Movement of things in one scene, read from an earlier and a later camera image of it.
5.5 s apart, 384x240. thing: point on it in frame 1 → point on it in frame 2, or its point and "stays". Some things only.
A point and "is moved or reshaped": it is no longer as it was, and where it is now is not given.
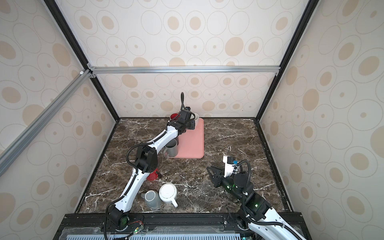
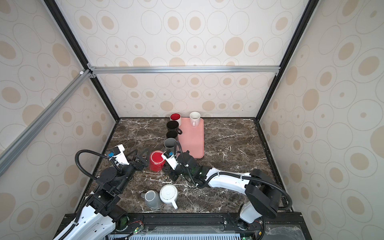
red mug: [173, 115] stays
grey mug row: [171, 148] stays
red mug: [153, 175] is moved or reshaped
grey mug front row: [152, 199] stays
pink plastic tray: [191, 143] stays
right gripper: [218, 179] → [172, 176]
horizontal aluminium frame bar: [92, 70] stays
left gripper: [191, 122] → [142, 162]
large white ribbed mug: [167, 192] stays
